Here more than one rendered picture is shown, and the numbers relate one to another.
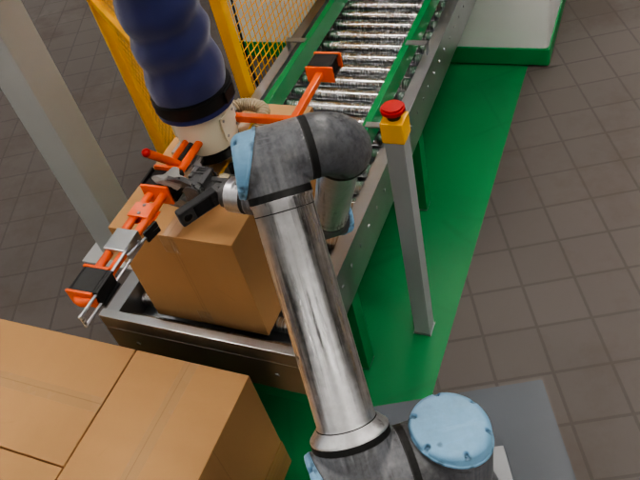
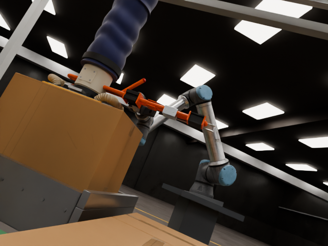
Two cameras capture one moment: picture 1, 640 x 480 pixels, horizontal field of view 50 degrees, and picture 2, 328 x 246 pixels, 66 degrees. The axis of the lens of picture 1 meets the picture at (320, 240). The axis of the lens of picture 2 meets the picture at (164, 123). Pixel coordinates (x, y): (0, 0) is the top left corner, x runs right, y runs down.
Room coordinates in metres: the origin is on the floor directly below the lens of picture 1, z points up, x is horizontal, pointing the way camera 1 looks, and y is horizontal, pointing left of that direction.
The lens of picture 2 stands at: (1.67, 1.62, 0.72)
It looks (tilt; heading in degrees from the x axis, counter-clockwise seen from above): 13 degrees up; 252
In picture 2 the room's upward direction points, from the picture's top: 23 degrees clockwise
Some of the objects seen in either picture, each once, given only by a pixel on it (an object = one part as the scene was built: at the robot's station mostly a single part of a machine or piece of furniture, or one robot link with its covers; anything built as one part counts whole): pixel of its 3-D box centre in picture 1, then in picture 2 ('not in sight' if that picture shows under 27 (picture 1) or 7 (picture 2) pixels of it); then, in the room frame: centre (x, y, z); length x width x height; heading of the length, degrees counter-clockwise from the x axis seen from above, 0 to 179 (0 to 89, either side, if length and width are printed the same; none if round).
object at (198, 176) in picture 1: (210, 189); (138, 108); (1.40, 0.23, 1.07); 0.12 x 0.09 x 0.08; 58
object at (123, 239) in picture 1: (124, 245); (170, 112); (1.28, 0.46, 1.07); 0.07 x 0.07 x 0.04; 59
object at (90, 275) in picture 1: (91, 285); (195, 120); (1.17, 0.54, 1.07); 0.08 x 0.07 x 0.05; 149
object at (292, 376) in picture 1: (208, 356); (107, 222); (1.35, 0.44, 0.47); 0.70 x 0.03 x 0.15; 58
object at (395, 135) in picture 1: (411, 238); not in sight; (1.58, -0.29, 0.50); 0.07 x 0.07 x 1.00; 58
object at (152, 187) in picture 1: (164, 184); (133, 98); (1.47, 0.35, 1.08); 0.10 x 0.08 x 0.06; 59
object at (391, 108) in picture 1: (392, 111); not in sight; (1.58, -0.29, 1.02); 0.07 x 0.07 x 0.04
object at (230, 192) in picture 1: (236, 193); (143, 112); (1.35, 0.17, 1.08); 0.09 x 0.05 x 0.10; 148
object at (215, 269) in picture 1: (233, 211); (67, 140); (1.67, 0.24, 0.75); 0.60 x 0.40 x 0.40; 148
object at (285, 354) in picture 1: (197, 336); (116, 200); (1.35, 0.43, 0.58); 0.70 x 0.03 x 0.06; 58
